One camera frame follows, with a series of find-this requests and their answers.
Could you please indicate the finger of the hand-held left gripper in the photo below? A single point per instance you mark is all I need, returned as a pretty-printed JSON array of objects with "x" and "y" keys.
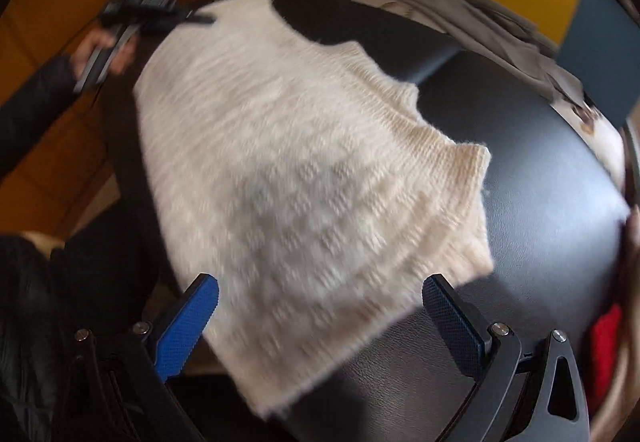
[{"x": 170, "y": 14}]

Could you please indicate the white knitted sweater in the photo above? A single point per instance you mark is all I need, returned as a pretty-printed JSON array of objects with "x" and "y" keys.
[{"x": 300, "y": 172}]

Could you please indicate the grey cloth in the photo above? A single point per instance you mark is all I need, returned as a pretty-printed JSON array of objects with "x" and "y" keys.
[{"x": 475, "y": 12}]

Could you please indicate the red cloth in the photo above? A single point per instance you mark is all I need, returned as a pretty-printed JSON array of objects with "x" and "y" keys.
[{"x": 607, "y": 347}]

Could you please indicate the white brown printed cloth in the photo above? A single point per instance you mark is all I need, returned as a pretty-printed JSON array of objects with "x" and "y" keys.
[{"x": 600, "y": 142}]

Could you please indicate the person's black jacket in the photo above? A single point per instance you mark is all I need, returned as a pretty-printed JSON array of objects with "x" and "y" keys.
[{"x": 45, "y": 322}]

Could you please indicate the person's left hand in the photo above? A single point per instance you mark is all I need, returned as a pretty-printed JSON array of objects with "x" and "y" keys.
[{"x": 90, "y": 43}]

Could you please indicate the person's left forearm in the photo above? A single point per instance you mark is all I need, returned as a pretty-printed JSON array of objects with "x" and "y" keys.
[{"x": 35, "y": 112}]

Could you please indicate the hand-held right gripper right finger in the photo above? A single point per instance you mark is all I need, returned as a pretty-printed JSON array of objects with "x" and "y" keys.
[{"x": 455, "y": 327}]

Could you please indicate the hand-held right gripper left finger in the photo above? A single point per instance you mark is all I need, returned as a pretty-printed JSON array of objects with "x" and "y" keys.
[{"x": 187, "y": 327}]

